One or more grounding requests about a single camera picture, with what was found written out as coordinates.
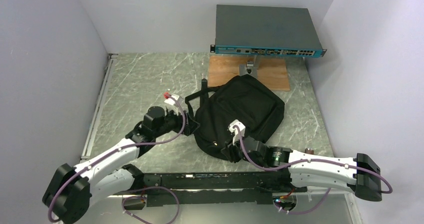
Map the wooden base board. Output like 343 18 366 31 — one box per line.
207 56 290 91

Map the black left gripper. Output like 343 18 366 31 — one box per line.
153 106 200 138

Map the black student backpack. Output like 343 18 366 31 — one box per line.
185 75 285 162

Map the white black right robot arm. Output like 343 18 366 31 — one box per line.
221 137 383 202

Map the teal network switch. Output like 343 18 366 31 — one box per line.
210 5 327 58

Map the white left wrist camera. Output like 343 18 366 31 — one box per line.
164 92 184 113

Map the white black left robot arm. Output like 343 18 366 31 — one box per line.
42 106 198 223

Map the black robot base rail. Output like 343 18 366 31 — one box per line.
126 171 307 207

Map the grey metal stand bracket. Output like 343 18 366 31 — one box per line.
239 56 261 78

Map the brown copper tap fitting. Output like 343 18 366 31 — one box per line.
304 148 315 155

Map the aluminium frame rail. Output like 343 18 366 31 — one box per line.
52 54 119 224

